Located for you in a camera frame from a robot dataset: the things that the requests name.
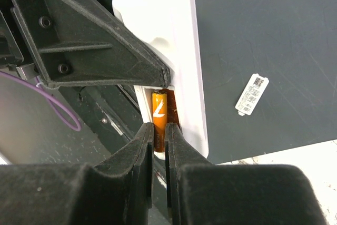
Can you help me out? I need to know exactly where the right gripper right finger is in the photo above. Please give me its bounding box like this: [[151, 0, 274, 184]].
[[165, 123, 326, 224]]

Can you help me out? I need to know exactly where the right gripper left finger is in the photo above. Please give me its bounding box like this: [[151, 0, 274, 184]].
[[1, 123, 154, 224]]

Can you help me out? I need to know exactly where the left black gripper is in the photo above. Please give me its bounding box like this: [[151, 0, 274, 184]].
[[0, 0, 172, 90]]

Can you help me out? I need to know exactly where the white remote control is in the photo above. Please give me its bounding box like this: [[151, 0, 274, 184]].
[[112, 0, 209, 157]]

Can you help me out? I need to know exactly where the orange battery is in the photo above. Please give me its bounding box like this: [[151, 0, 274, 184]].
[[152, 90, 167, 153]]

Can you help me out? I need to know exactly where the dark flat metal box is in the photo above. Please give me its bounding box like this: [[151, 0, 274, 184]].
[[195, 0, 336, 164]]

